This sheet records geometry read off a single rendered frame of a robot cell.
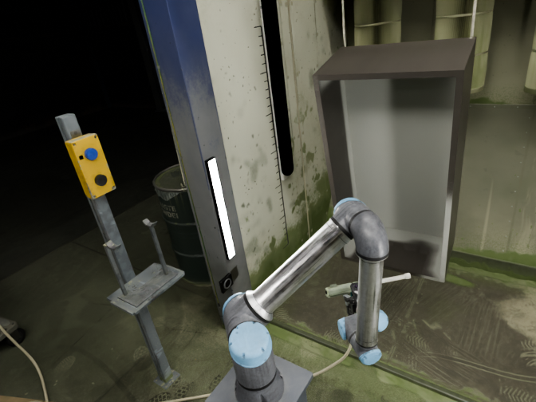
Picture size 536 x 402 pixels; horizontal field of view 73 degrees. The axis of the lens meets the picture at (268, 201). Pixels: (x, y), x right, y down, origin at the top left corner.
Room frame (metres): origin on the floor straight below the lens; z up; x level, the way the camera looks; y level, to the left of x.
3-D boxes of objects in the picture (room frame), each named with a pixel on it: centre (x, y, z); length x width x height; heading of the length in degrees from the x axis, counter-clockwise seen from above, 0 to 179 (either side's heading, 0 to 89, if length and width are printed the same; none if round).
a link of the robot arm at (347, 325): (1.17, -0.30, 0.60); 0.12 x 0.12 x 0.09; 11
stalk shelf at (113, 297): (1.46, 0.66, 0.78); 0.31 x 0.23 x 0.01; 142
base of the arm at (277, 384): (0.92, 0.14, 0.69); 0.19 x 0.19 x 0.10
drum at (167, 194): (2.64, 0.57, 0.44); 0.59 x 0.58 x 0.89; 33
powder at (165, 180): (2.65, 0.57, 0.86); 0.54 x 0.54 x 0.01
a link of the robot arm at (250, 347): (0.93, 0.14, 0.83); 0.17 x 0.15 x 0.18; 11
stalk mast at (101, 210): (1.54, 0.77, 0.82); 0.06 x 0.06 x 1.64; 52
